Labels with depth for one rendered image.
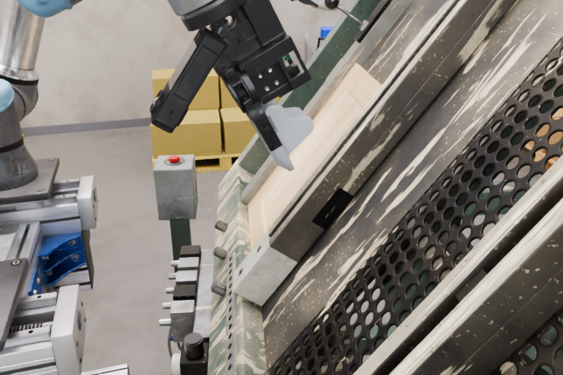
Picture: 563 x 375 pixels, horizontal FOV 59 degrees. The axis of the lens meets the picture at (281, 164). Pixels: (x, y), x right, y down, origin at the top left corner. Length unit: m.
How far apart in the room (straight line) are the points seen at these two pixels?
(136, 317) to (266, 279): 1.53
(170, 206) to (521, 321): 1.26
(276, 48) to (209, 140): 3.25
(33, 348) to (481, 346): 0.66
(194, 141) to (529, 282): 3.37
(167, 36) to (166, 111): 4.28
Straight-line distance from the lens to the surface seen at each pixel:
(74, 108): 4.96
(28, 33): 1.38
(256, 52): 0.53
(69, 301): 0.97
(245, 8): 0.53
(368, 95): 1.12
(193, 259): 1.43
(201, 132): 3.73
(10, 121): 1.31
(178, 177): 1.59
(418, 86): 0.91
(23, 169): 1.34
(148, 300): 2.58
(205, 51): 0.52
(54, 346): 0.92
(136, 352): 2.32
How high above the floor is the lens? 1.55
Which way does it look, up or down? 23 degrees down
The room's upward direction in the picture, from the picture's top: straight up
